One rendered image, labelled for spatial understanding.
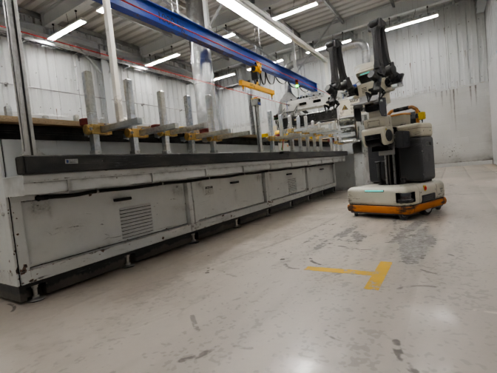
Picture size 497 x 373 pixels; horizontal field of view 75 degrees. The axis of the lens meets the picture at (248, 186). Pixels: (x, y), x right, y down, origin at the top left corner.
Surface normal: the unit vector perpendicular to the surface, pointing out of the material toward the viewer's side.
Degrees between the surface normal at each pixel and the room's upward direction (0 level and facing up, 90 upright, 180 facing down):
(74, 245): 90
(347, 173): 90
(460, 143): 90
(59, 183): 90
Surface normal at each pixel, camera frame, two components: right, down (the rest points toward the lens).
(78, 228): 0.85, -0.04
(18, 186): -0.52, 0.10
